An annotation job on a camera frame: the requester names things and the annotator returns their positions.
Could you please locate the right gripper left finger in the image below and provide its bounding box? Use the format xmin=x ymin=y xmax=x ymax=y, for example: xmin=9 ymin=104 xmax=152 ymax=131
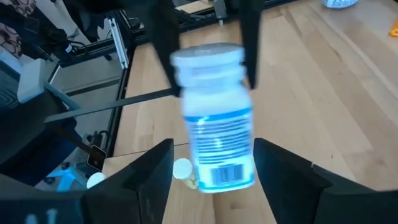
xmin=0 ymin=138 xmax=175 ymax=224

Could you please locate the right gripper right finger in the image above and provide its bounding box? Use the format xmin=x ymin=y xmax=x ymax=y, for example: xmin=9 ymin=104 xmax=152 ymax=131
xmin=253 ymin=138 xmax=398 ymax=224

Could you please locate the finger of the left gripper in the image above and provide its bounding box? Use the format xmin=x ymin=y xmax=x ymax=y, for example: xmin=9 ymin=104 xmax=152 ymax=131
xmin=144 ymin=0 xmax=182 ymax=98
xmin=238 ymin=0 xmax=265 ymax=90

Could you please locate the white Trader Joe's melatonin bottle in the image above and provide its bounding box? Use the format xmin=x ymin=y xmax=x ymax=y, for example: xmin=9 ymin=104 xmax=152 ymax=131
xmin=170 ymin=42 xmax=256 ymax=194

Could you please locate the green succulent in white pot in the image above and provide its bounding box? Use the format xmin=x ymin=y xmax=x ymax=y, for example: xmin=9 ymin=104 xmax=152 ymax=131
xmin=322 ymin=0 xmax=360 ymax=9

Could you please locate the brown patterned fabric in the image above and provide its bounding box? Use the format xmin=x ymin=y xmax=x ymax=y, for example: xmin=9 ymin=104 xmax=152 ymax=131
xmin=0 ymin=0 xmax=37 ymax=60

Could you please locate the office chair white armrest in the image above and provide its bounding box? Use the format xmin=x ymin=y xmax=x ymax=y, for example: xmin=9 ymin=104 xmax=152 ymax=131
xmin=0 ymin=57 xmax=103 ymax=191

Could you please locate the silver aluminium bracket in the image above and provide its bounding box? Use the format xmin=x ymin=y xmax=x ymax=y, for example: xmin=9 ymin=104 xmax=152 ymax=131
xmin=108 ymin=17 xmax=130 ymax=70

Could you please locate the wooden shelf black frame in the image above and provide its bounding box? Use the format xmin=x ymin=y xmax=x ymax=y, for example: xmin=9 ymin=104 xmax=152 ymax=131
xmin=43 ymin=87 xmax=218 ymax=224

